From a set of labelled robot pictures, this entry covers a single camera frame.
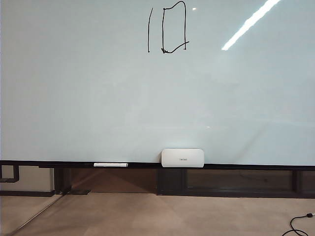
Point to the white marker with black cap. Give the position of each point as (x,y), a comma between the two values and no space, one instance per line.
(111,164)

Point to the white whiteboard eraser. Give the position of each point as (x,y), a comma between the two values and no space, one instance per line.
(182,158)

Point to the black post with base plate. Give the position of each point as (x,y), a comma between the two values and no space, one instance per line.
(63,180)

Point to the white board with black frame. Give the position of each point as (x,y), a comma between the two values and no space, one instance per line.
(73,98)

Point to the black bent metal bracket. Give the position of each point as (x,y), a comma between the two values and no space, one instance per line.
(16,173)

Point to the dark brown wooden cabinet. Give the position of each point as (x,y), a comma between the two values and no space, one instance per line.
(221,180)

